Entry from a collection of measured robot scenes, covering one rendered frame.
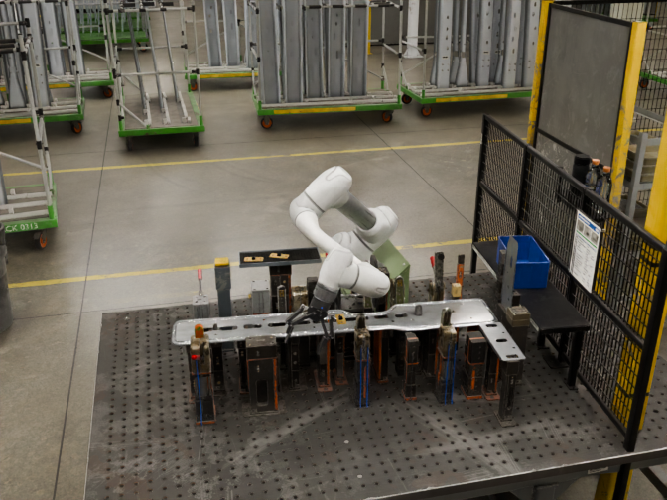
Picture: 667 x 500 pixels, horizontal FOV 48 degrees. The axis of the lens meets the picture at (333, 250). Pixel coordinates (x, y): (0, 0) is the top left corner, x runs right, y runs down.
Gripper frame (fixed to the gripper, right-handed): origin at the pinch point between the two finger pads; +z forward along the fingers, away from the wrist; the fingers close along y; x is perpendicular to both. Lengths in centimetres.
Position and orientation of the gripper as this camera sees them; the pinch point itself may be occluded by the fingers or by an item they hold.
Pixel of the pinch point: (302, 345)
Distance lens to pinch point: 293.6
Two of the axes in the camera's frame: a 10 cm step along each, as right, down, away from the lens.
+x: 1.9, 2.3, -9.5
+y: -9.0, -3.4, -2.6
